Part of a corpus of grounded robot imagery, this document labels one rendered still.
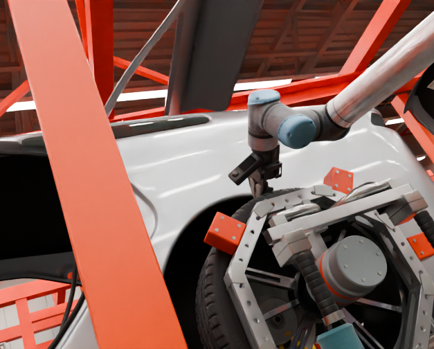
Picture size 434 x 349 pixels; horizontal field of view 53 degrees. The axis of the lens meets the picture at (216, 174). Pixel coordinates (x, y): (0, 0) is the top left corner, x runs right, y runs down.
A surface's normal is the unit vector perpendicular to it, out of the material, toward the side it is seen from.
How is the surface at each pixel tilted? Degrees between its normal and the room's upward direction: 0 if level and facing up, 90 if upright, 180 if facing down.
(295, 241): 90
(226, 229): 90
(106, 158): 90
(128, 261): 90
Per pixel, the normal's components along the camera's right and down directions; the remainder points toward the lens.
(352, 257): 0.19, -0.50
